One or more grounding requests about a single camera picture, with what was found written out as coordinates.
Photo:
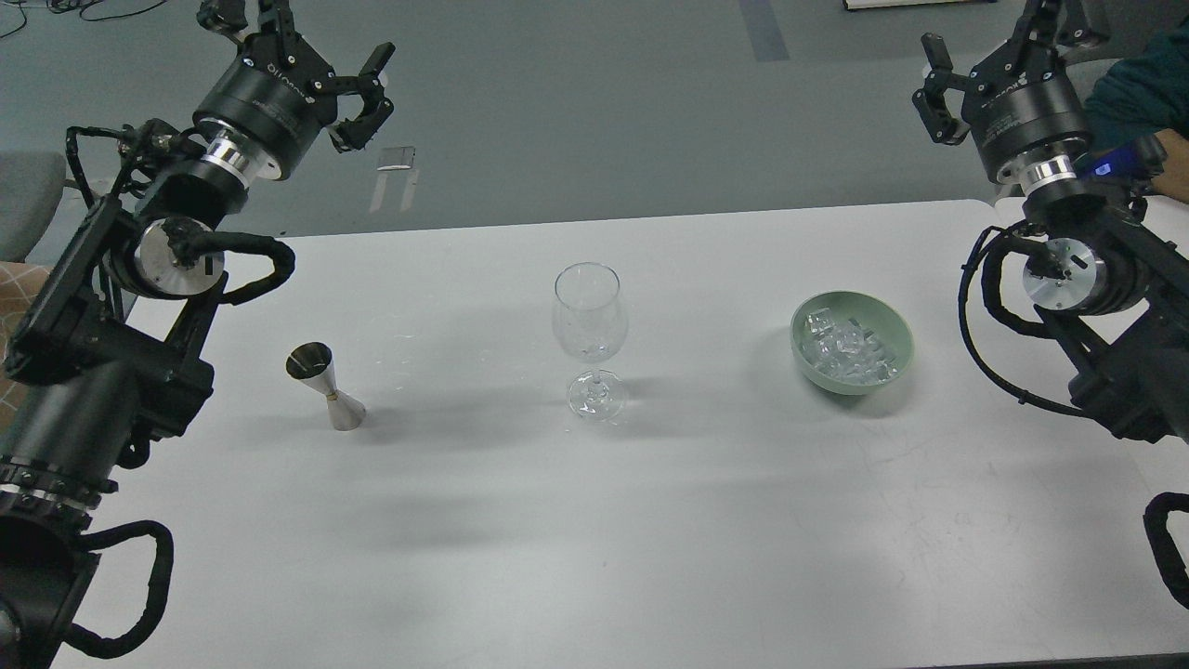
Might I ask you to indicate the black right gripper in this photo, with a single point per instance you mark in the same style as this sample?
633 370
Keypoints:
1019 100

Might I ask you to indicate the grey chair left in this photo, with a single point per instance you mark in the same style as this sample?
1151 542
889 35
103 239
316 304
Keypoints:
41 207

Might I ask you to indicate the white board on floor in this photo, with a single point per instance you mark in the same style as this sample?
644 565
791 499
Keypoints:
881 5

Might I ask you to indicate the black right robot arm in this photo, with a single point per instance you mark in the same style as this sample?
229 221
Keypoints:
1080 268

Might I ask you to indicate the pile of ice cubes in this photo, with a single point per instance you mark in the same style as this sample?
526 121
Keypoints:
847 351

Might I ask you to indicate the green bowl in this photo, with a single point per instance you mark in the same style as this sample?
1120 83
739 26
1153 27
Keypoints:
874 314

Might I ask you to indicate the person in teal sweater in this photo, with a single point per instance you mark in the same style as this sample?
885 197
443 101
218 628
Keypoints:
1147 95

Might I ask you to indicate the metal floor plate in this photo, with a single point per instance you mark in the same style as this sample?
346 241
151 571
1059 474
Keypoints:
396 159

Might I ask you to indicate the clear wine glass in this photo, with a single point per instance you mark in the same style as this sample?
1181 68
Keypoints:
591 324

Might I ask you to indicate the steel cocktail jigger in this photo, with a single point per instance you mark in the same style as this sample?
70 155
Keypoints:
312 364

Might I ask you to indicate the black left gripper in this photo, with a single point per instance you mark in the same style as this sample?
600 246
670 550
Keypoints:
282 102

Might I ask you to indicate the checkered beige cushion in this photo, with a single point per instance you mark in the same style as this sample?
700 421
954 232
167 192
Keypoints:
20 285

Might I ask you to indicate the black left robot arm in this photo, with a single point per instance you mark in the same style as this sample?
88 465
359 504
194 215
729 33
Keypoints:
111 350

